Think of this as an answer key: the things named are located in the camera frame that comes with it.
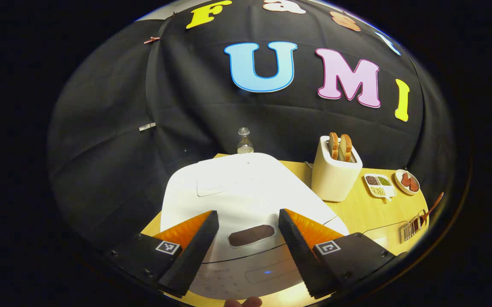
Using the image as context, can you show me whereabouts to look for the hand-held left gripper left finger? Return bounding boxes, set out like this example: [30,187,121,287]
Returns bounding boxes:
[105,210,220,298]

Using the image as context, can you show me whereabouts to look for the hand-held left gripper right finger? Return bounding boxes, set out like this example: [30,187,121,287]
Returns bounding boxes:
[278,209,398,299]

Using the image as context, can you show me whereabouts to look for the white rice cooker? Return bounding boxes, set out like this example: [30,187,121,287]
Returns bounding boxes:
[160,153,350,300]

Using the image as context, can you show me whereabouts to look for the metal wire chopstick holder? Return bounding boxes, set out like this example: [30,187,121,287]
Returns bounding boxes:
[401,209,428,243]

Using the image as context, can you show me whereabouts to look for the brown wooden spoon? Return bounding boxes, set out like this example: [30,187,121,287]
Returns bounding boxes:
[419,192,444,227]

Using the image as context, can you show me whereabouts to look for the white toaster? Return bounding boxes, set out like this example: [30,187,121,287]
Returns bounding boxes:
[311,135,363,203]

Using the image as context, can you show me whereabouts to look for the white divided grain dish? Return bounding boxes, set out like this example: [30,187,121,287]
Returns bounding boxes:
[364,173,397,201]

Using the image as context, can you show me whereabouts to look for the toasted bread slice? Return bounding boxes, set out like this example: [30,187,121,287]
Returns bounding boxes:
[328,132,340,161]
[339,134,353,163]

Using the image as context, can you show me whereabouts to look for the small clear glass bottle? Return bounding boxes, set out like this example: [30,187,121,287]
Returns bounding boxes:
[237,127,254,154]

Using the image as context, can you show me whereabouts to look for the round white plate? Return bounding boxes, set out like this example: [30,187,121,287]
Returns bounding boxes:
[394,169,420,196]

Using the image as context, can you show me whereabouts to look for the black backdrop cloth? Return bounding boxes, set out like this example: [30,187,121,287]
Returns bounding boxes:
[48,0,455,252]

